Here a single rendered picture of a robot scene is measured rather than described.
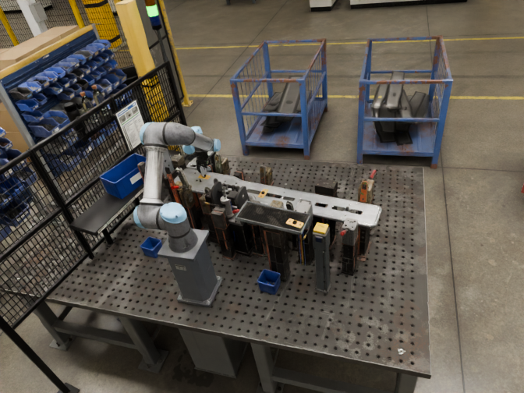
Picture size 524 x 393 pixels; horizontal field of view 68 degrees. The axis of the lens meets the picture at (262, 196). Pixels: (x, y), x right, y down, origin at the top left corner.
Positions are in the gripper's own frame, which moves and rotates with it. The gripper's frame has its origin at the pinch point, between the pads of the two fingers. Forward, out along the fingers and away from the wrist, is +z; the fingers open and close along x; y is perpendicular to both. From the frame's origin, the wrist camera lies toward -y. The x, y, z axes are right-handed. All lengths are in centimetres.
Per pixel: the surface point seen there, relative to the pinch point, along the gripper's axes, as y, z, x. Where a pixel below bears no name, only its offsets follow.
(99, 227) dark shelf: -33, 0, -65
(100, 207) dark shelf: -46, 0, -51
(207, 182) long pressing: 5.3, 2.4, -5.2
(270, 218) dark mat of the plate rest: 69, -15, -40
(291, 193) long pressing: 63, 1, 0
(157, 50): -218, 9, 232
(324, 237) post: 98, -12, -42
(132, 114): -55, -34, 9
